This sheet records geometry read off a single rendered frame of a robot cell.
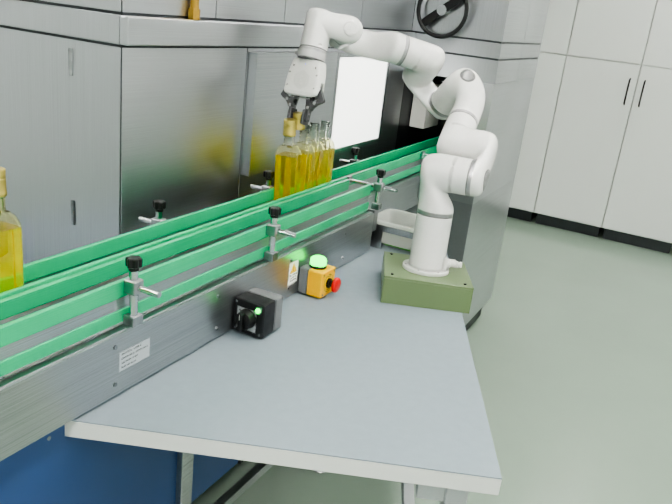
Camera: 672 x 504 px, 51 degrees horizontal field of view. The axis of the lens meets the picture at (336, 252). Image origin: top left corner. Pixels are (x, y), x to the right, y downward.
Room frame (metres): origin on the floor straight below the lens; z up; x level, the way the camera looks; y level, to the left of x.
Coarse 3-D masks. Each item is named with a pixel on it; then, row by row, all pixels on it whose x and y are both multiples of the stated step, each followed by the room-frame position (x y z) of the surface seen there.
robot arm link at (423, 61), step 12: (408, 48) 2.00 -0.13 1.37; (420, 48) 2.02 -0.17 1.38; (432, 48) 2.03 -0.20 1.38; (408, 60) 2.01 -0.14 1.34; (420, 60) 2.01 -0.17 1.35; (432, 60) 2.02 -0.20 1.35; (444, 60) 2.05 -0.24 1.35; (408, 72) 2.08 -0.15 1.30; (420, 72) 2.04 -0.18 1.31; (432, 72) 2.04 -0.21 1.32; (408, 84) 2.09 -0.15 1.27; (420, 84) 2.07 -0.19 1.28; (432, 84) 2.11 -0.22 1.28; (420, 96) 2.07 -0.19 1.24; (432, 108) 2.05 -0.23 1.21
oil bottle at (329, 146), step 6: (324, 138) 2.05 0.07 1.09; (324, 144) 2.03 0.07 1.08; (330, 144) 2.05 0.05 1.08; (330, 150) 2.05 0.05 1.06; (324, 156) 2.03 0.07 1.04; (330, 156) 2.05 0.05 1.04; (324, 162) 2.03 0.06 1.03; (330, 162) 2.05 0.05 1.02; (324, 168) 2.03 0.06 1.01; (330, 168) 2.06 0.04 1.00; (324, 174) 2.03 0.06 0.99; (330, 174) 2.06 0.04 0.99; (324, 180) 2.03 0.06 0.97; (330, 180) 2.07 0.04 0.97
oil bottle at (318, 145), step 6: (312, 144) 1.99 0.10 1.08; (318, 144) 1.99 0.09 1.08; (318, 150) 1.99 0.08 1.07; (324, 150) 2.02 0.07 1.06; (318, 156) 1.99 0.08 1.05; (318, 162) 1.99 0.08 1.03; (318, 168) 2.00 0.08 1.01; (318, 174) 2.00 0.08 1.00; (318, 180) 2.00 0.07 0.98; (312, 186) 1.98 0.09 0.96
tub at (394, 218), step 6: (384, 210) 2.25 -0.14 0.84; (390, 210) 2.27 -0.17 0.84; (396, 210) 2.28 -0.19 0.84; (378, 216) 2.19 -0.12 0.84; (384, 216) 2.23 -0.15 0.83; (390, 216) 2.27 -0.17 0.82; (396, 216) 2.27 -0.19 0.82; (402, 216) 2.26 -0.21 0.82; (408, 216) 2.25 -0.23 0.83; (414, 216) 2.25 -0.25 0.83; (378, 222) 2.13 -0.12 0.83; (384, 222) 2.12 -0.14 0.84; (390, 222) 2.27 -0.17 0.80; (396, 222) 2.27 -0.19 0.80; (402, 222) 2.26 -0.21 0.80; (408, 222) 2.25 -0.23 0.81; (414, 222) 2.24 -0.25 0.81; (396, 228) 2.11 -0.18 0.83; (402, 228) 2.09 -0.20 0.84; (408, 228) 2.08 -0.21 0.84
